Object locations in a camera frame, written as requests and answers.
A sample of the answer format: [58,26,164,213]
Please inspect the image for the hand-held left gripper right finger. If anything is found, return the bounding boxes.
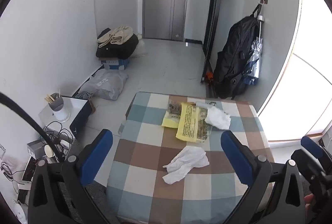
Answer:
[220,130,307,224]

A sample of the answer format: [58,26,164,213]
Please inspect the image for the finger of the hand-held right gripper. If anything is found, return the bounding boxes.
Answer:
[301,135,332,163]
[290,149,328,183]

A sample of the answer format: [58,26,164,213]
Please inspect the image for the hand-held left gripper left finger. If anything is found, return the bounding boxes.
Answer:
[27,129,115,224]

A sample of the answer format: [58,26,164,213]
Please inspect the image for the white tissue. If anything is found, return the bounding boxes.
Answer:
[204,106,231,130]
[162,146,210,185]

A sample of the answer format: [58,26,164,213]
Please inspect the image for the large yellow printed packet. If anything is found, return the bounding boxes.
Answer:
[176,102,212,144]

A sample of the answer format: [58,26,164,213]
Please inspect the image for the small yellow printed packet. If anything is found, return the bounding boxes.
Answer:
[161,100,182,128]

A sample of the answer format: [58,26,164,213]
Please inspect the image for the person's right hand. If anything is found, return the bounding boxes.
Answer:
[304,194,315,214]

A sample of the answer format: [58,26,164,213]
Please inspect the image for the paper cup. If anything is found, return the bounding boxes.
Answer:
[44,145,56,159]

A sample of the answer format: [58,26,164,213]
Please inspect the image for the small white side table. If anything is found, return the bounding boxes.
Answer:
[38,95,95,139]

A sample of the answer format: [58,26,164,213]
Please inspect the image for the white cylinder cup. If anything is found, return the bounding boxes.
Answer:
[53,107,71,122]

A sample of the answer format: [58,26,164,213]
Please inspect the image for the checkered tablecloth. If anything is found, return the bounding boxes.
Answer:
[105,92,275,224]

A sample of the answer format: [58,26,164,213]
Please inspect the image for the small grey box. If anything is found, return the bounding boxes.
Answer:
[27,139,49,160]

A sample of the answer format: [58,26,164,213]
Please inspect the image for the clear plastic wrapper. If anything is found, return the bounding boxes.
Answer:
[195,100,221,111]

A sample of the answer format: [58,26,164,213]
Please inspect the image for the grey utensil cup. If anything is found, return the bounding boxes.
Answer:
[49,96,65,112]

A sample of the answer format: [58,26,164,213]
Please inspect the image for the grey plastic parcel bag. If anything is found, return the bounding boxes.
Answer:
[79,69,129,101]

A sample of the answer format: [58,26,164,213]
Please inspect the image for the bundle of wooden chopsticks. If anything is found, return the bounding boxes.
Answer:
[44,89,62,104]

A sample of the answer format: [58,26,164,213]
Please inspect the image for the blue white cardboard box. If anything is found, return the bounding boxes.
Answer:
[100,56,130,71]

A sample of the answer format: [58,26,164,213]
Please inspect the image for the black hanging bag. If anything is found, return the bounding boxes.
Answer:
[211,4,264,100]

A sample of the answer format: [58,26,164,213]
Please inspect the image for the silver folded umbrella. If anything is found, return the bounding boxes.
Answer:
[242,15,265,86]

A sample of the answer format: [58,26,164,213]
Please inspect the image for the black clothes pile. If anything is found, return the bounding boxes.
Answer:
[96,28,139,60]

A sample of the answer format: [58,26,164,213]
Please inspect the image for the white plastic bag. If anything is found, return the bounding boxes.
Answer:
[131,33,147,58]

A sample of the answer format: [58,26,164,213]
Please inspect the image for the beige cloth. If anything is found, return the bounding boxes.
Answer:
[97,26,134,48]

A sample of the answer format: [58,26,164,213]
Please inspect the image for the black folded stand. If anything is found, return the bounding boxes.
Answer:
[200,0,229,85]

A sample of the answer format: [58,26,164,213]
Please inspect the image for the tangle of black cables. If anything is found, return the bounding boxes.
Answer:
[42,125,76,163]

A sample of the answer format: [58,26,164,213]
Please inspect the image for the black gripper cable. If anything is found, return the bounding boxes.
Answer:
[0,92,66,163]

